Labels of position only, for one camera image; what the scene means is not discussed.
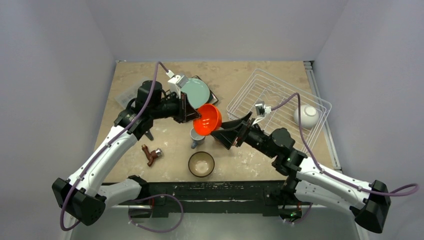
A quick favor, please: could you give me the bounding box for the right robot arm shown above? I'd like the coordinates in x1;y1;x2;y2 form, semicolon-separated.
211;113;391;234

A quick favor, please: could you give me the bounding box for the teal round plate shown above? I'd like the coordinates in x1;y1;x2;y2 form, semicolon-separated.
181;78;210;109

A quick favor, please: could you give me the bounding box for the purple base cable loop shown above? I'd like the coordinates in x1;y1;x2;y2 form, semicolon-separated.
128;194;184;234

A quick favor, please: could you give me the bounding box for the grey blue mug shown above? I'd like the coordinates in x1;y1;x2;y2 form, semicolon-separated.
190;128;206;149

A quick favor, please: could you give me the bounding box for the white wire dish rack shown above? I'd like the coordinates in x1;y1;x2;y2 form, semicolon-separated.
226;68;333;157

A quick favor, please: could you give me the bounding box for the brown glazed bowl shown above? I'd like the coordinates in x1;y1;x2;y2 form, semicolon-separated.
187;151;215;178

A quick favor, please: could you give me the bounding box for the black base frame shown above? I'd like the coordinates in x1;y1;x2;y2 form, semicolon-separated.
112;180;314;220

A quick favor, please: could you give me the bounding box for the white bowl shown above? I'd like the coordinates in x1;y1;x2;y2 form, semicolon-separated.
293;104;320;129

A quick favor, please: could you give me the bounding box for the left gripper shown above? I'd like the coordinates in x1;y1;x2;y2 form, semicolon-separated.
150;90;201;123

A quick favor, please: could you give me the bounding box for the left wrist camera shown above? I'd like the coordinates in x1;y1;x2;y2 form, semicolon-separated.
167;74;189;99

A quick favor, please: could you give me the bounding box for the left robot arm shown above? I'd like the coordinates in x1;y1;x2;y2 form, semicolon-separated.
52;80;201;231

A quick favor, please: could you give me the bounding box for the clear plastic organizer box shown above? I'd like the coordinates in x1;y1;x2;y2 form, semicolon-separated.
114;85;139;109

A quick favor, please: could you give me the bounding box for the brown pipe fitting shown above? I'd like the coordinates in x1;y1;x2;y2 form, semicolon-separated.
141;144;164;167

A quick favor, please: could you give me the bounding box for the orange bowl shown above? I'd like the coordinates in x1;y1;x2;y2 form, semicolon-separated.
193;103;222;136

